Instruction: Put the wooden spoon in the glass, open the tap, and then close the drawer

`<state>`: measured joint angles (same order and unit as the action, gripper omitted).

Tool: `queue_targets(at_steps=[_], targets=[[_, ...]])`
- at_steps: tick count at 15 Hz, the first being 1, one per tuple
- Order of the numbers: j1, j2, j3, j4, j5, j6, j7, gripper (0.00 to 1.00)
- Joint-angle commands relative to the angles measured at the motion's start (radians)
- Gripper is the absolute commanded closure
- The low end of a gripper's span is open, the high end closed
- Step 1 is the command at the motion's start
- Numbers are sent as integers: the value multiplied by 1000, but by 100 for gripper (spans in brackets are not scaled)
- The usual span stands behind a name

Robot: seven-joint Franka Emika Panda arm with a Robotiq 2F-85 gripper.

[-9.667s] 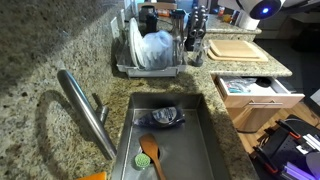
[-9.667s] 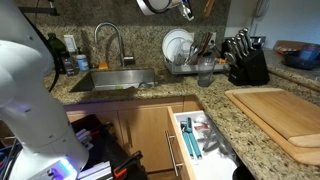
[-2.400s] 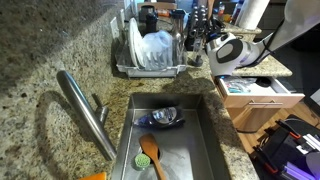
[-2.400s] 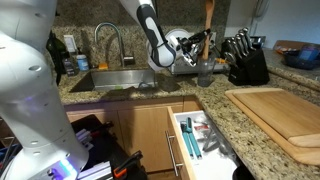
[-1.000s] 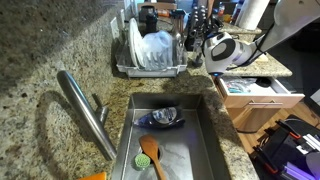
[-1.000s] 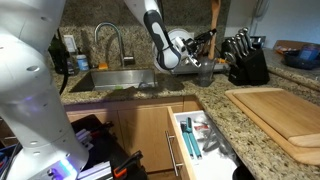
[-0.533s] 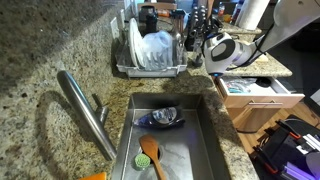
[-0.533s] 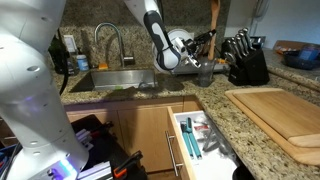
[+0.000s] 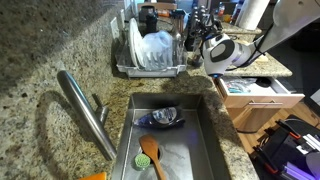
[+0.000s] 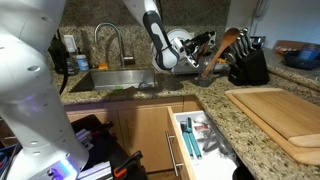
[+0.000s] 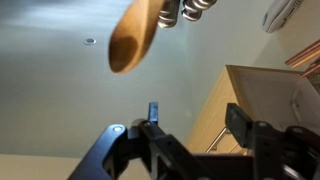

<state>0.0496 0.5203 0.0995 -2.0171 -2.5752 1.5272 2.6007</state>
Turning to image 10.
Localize smaller wooden cutting board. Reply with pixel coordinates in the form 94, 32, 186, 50
232, 89, 320, 148

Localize black robot cart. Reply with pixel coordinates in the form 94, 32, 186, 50
71, 114, 148, 180

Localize dark green bottle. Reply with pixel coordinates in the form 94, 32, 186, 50
48, 29, 69, 76

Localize blue plastic cup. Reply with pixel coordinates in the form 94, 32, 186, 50
298, 43, 320, 61

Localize wooden cabinet door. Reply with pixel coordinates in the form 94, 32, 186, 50
116, 105, 184, 174

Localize black orange bar clamp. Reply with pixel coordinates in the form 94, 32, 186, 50
113, 150, 144, 179
88, 121, 114, 139

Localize clear plastic bag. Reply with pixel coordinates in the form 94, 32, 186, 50
193, 113, 234, 158

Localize stainless steel sink basin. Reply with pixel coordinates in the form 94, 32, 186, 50
68, 68, 158, 94

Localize teal handled kitchen tool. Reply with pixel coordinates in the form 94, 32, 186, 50
179, 121, 194, 159
185, 117, 203, 159

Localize red white small packet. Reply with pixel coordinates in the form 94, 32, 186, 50
194, 124, 210, 132

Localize steel handled knife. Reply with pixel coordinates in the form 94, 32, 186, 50
235, 34, 249, 54
241, 27, 256, 51
223, 51, 238, 66
229, 46, 242, 58

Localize blue lidded jar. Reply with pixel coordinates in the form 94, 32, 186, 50
75, 54, 90, 72

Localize black knife block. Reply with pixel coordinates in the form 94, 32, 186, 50
220, 36, 270, 86

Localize white dinner plate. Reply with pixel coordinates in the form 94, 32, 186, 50
151, 28, 195, 73

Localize steel gooseneck kitchen faucet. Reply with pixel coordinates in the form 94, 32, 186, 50
94, 22, 136, 68

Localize brown cardboard box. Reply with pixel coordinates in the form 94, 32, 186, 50
273, 39, 301, 54

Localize dark blue bowl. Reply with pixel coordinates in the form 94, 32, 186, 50
283, 46, 320, 70

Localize white wall outlet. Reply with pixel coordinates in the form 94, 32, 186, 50
63, 34, 78, 54

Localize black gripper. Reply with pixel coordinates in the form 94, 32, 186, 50
182, 30, 217, 69

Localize long wooden spoon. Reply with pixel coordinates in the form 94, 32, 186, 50
201, 27, 241, 78

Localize black small appliance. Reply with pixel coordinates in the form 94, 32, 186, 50
249, 34, 267, 49

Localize clear dish drying rack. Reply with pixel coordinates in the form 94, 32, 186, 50
171, 54, 231, 75

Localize steel bar drawer handle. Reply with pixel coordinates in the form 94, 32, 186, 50
164, 130, 184, 177

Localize clear drinking glass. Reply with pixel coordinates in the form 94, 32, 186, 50
197, 63, 216, 88

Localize large wooden cutting board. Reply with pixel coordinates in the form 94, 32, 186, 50
224, 87, 320, 167

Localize wooden kitchen drawer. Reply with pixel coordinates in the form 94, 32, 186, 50
165, 105, 241, 180

